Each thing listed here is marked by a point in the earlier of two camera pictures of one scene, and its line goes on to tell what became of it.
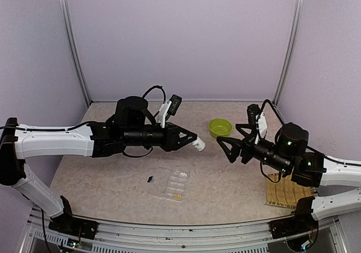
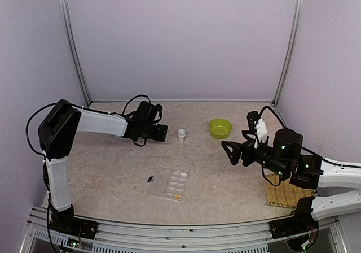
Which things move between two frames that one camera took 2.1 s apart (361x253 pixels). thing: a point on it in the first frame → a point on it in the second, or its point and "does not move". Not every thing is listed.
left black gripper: [172, 131] → [161, 135]
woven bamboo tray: [286, 192] does not move
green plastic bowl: [220, 127] does not move
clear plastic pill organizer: [169, 183] does not move
